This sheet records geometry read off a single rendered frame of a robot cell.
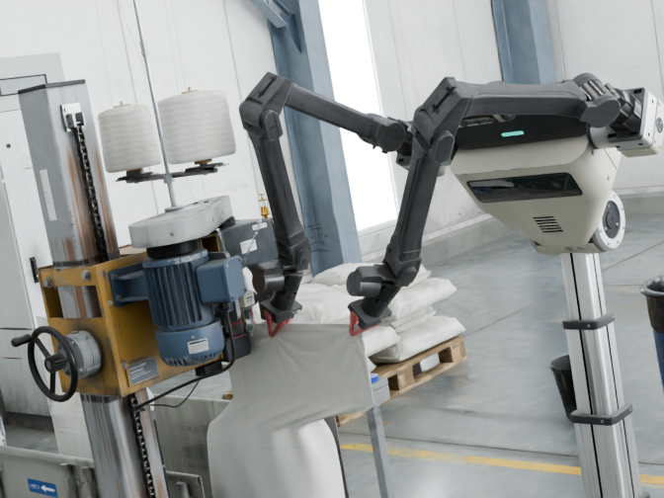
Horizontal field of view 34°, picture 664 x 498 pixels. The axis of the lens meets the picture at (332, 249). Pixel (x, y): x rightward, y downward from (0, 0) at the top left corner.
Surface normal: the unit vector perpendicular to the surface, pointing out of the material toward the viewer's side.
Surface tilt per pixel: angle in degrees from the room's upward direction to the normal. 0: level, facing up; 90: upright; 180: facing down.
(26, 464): 90
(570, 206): 130
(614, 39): 90
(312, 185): 90
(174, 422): 90
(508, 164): 40
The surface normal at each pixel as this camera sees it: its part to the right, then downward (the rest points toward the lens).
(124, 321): 0.74, -0.04
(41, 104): -0.65, 0.21
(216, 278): -0.29, 0.18
